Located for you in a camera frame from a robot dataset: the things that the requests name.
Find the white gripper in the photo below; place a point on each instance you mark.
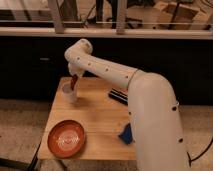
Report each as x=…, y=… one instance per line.
x=74, y=70

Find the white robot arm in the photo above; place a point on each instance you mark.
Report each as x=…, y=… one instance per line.
x=154, y=116

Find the white ceramic cup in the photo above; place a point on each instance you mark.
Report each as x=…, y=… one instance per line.
x=67, y=91

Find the wooden table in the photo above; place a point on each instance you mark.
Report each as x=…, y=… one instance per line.
x=102, y=118

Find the black rectangular object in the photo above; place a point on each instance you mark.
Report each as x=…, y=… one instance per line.
x=118, y=96

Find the blue cloth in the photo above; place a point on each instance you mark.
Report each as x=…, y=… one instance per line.
x=126, y=134

